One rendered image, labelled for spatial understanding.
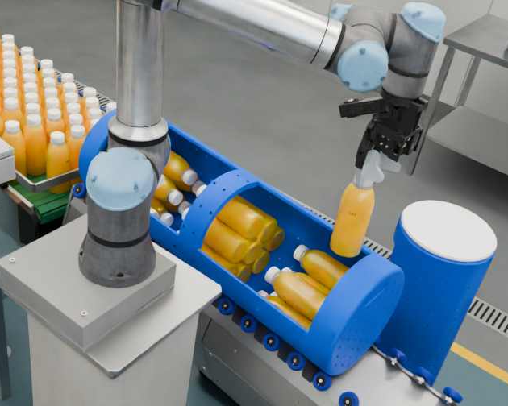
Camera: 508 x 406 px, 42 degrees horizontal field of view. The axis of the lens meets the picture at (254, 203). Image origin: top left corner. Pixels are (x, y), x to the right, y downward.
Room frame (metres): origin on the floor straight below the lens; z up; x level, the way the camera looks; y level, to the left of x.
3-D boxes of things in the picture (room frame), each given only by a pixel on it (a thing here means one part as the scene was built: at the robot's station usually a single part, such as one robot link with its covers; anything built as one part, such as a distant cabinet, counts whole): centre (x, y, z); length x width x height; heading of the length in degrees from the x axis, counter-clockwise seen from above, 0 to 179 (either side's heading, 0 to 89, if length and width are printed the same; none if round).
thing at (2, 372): (1.51, 0.78, 0.50); 0.04 x 0.04 x 1.00; 54
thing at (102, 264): (0.99, 0.25, 1.27); 0.15 x 0.15 x 0.10
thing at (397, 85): (1.13, -0.23, 1.65); 0.08 x 0.08 x 0.05
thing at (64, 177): (1.67, 0.50, 0.96); 0.40 x 0.01 x 0.03; 144
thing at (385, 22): (1.11, -0.12, 1.72); 0.11 x 0.11 x 0.08; 1
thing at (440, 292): (1.59, -0.57, 0.59); 0.28 x 0.28 x 0.88
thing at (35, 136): (1.69, 0.69, 0.99); 0.07 x 0.07 x 0.17
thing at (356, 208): (1.14, -0.21, 1.33); 0.07 x 0.07 x 0.17
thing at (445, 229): (1.59, -0.57, 1.03); 0.28 x 0.28 x 0.01
